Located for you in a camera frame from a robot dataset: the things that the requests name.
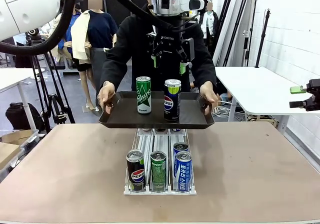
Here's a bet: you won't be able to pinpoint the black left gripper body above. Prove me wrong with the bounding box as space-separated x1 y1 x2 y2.
147 15 188 57

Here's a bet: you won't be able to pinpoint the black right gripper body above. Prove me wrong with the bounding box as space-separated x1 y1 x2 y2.
309 78 320 112

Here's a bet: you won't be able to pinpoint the dark serving tray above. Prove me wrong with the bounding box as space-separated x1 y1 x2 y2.
98 90 215 130

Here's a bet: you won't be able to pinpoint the person's right forearm black sleeve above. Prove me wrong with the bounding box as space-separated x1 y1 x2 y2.
99 43 132 90

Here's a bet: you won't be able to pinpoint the person's left forearm black sleeve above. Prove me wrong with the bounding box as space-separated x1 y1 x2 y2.
197 46 217 87

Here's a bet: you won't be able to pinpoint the person in black cardigan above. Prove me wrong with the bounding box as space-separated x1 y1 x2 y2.
99 3 217 95

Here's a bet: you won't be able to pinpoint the person sitting on floor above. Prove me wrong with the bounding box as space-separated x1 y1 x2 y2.
216 82 234 103

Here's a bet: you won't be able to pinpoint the person's left hand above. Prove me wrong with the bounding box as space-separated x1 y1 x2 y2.
199 80 220 104

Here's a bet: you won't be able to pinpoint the person's right hand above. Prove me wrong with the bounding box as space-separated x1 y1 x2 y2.
96 80 116 109

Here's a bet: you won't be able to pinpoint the white side table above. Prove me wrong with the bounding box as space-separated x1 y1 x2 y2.
214 66 320 136

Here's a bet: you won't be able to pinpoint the mannequin white shirt black jacket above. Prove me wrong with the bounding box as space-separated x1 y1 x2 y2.
202 2 220 57

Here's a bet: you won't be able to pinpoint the black leaning stand poles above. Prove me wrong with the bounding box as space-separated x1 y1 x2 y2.
221 0 253 67

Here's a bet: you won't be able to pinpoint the black light stand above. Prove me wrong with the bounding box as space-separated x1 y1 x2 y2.
254 8 272 69

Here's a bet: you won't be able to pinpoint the mannequin navy shirt cream jacket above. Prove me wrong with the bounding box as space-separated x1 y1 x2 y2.
71 0 119 95

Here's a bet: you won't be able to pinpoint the black stand with silver clamp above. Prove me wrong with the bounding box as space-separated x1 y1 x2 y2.
241 0 259 67

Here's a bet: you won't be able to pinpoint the white clear can rack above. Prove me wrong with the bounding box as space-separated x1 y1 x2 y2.
123 127 197 196

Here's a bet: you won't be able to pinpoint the mannequin blue shirt black hat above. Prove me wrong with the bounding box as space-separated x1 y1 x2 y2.
48 0 98 111

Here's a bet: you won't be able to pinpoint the black backpack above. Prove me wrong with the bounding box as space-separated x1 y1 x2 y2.
5 102 46 132

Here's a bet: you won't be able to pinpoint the clear bin with cardboard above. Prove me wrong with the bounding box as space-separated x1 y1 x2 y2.
1 129 40 151

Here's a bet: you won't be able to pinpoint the brown cardboard sheet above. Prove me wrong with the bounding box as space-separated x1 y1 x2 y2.
0 141 21 171

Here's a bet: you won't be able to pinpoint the left gripper black camera box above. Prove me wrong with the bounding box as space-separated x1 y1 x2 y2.
184 37 196 63

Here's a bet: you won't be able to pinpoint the white coiled cable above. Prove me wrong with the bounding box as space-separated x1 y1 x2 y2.
212 101 232 119

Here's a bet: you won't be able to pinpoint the black camera tripod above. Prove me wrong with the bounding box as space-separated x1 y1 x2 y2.
26 28 76 132

